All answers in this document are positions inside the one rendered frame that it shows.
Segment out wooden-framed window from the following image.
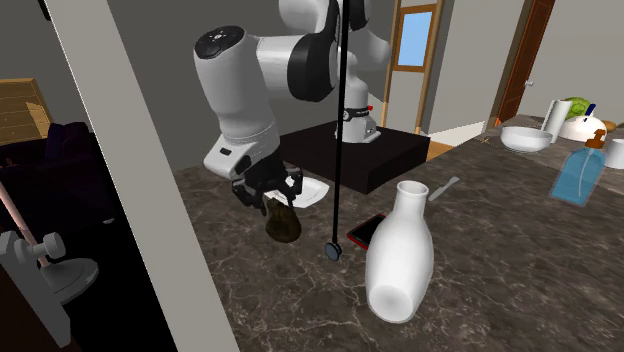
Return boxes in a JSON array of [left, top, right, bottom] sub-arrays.
[[379, 0, 446, 136]]

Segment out dark robot stand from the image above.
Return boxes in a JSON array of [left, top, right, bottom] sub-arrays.
[[279, 120, 432, 196]]

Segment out white bowl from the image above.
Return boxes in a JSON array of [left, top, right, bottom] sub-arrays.
[[499, 125, 554, 154]]

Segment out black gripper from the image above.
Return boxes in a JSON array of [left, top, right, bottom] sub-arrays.
[[231, 147, 305, 216]]

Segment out thin black pole with disc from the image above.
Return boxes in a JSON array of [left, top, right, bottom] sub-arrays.
[[324, 0, 353, 262]]

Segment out wooden slatted cabinet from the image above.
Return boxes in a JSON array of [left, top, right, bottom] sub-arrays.
[[0, 77, 55, 147]]

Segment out white square plate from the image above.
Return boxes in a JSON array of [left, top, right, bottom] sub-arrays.
[[263, 174, 332, 210]]

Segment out white dome pot, blue handle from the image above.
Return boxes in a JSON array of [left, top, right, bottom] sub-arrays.
[[558, 102, 609, 143]]

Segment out large white vase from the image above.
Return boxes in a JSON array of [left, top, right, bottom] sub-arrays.
[[364, 179, 436, 324]]

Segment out red-edged black phone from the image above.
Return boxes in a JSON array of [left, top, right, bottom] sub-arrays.
[[345, 212, 389, 252]]

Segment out grey knife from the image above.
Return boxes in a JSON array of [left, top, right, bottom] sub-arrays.
[[427, 175, 461, 203]]

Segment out grey stand with pink rod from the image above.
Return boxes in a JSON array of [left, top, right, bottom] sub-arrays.
[[0, 179, 100, 348]]

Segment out blue bottle with brown pump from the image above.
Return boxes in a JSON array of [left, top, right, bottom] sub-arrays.
[[548, 128, 609, 207]]

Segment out brown wooden door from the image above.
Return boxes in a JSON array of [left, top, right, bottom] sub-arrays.
[[486, 0, 557, 132]]

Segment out green lettuce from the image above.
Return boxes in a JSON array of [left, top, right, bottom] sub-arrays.
[[564, 95, 594, 121]]

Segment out white paper towel roll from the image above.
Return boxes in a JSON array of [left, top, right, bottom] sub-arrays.
[[540, 99, 574, 145]]

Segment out dark brown pear-shaped vase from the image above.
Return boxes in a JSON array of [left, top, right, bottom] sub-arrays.
[[264, 196, 303, 244]]

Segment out dark sofa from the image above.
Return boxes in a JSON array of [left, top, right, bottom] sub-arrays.
[[0, 121, 119, 231]]

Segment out grey slanted post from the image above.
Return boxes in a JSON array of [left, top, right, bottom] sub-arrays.
[[42, 0, 241, 352]]

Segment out white cup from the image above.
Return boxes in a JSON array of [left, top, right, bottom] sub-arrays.
[[603, 138, 624, 171]]

